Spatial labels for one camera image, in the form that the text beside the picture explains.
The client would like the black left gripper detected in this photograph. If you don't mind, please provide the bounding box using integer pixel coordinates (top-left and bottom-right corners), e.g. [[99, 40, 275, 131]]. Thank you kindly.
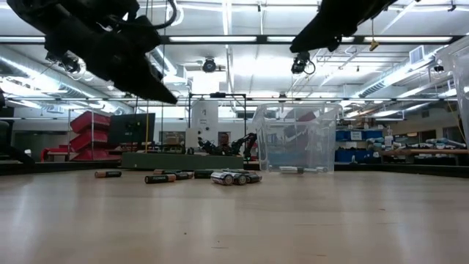
[[43, 16, 179, 106]]

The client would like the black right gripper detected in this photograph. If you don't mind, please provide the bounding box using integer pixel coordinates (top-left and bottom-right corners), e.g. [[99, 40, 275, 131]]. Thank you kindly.
[[289, 0, 396, 54]]

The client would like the black monitor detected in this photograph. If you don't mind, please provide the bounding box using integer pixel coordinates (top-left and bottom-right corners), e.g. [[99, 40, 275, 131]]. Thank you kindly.
[[108, 112, 157, 145]]

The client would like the yellow hanging tag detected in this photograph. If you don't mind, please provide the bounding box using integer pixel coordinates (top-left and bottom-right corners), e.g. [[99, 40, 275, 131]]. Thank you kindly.
[[369, 18, 380, 52]]

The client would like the red storage bin rack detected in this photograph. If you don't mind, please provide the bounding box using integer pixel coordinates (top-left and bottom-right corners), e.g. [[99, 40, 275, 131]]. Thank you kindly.
[[40, 111, 124, 162]]

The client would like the round black ceiling fixture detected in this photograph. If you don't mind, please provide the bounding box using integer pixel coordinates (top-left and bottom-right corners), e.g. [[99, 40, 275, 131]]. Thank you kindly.
[[202, 57, 218, 74]]

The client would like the white cabinet panel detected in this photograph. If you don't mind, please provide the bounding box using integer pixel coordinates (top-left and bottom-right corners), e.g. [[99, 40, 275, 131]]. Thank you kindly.
[[190, 100, 220, 147]]

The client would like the black ceiling track light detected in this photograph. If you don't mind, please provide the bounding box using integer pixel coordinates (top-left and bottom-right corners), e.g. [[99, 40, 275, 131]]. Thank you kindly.
[[44, 51, 82, 74]]

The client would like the person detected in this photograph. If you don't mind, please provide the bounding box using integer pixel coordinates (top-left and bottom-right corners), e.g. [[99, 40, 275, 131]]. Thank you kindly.
[[215, 131, 235, 155]]

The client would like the white ceiling vent box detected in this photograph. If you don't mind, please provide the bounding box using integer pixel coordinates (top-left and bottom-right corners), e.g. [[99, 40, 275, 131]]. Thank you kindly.
[[409, 45, 426, 66]]

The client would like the labelled blue bin row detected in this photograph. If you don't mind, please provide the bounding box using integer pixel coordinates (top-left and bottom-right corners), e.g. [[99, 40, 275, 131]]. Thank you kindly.
[[335, 128, 384, 142]]

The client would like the plain blue bin row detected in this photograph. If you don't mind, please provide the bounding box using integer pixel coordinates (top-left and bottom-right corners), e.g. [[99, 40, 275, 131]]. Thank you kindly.
[[335, 148, 382, 164]]

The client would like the small clear plastic bin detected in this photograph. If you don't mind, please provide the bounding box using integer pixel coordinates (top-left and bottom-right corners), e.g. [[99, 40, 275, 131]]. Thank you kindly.
[[252, 102, 342, 174]]

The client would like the large clear plastic bin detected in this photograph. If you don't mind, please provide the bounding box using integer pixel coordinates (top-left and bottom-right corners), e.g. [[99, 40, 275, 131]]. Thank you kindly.
[[435, 35, 469, 147]]

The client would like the wooden workbench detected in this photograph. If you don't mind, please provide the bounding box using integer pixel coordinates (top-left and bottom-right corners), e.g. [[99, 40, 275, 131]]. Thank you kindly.
[[380, 147, 469, 155]]

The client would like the black overhead camera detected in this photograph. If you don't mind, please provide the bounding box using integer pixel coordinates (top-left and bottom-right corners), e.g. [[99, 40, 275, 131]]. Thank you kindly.
[[290, 51, 317, 76]]

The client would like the yellow hanging cable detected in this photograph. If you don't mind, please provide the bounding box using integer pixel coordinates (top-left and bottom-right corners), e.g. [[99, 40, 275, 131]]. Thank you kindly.
[[144, 100, 152, 153]]

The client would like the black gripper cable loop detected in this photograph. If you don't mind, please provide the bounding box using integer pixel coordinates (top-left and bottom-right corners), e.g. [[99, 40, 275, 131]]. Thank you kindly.
[[152, 0, 179, 31]]

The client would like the spiral ceiling duct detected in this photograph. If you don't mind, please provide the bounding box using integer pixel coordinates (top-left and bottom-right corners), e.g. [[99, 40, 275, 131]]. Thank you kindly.
[[358, 78, 389, 99]]

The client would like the black rig frame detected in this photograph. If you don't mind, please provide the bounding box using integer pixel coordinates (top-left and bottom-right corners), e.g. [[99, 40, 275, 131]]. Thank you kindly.
[[188, 92, 248, 147]]

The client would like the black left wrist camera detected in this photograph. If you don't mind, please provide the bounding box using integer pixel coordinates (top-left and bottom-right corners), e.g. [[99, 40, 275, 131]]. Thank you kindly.
[[69, 0, 140, 27]]

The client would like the black overhead frame bar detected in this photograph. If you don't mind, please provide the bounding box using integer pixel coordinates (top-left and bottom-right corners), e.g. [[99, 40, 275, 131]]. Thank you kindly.
[[0, 34, 465, 46]]

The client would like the silver ventilation duct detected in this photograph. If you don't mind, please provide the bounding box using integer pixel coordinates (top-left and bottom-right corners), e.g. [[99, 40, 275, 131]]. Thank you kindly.
[[0, 45, 135, 115]]

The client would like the black table frame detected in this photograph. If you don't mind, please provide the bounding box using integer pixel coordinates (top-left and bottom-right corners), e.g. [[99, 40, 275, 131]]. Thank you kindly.
[[0, 160, 469, 180]]

